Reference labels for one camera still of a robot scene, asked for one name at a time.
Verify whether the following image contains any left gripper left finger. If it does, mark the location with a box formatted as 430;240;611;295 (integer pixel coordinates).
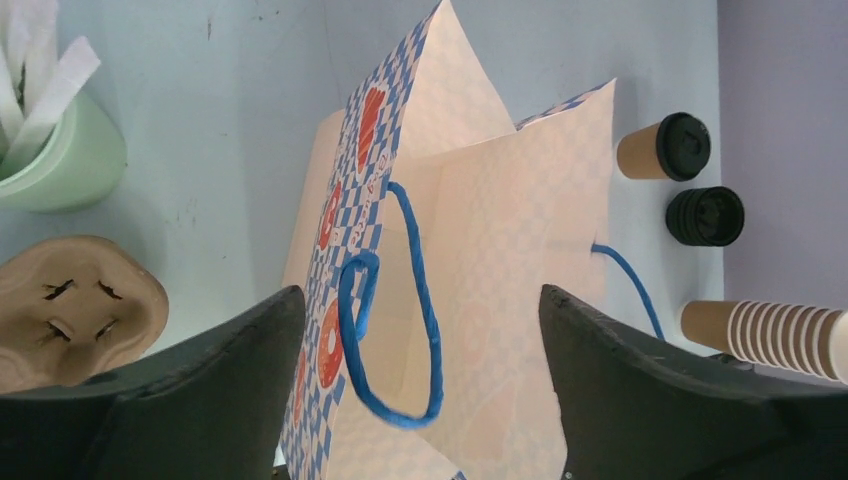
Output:
1;286;305;479

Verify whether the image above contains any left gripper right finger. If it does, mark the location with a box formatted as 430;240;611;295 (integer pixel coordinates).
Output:
538;284;847;479

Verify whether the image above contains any single brown paper cup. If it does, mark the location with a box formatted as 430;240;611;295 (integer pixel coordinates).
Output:
616;123;666;180

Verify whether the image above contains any black cup lid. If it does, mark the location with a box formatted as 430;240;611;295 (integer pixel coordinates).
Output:
656;112;712;182

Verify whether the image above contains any checkered paper takeout bag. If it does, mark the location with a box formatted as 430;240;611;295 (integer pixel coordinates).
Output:
281;1;616;479

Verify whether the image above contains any brown cardboard cup carrier stack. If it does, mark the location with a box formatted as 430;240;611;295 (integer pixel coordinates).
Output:
1;235;169;394

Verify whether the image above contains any stack of paper cups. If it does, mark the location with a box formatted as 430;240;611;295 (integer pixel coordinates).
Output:
680;300;847;384

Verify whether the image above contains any green straw holder cup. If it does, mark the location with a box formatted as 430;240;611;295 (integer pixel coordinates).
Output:
1;92;127;213

